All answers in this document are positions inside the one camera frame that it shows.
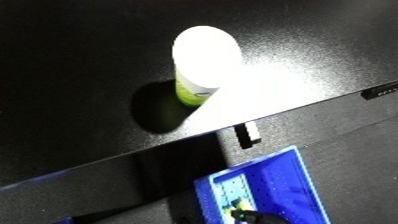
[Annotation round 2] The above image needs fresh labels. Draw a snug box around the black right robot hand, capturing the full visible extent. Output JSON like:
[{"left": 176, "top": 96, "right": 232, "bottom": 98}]
[{"left": 227, "top": 208, "right": 294, "bottom": 224}]

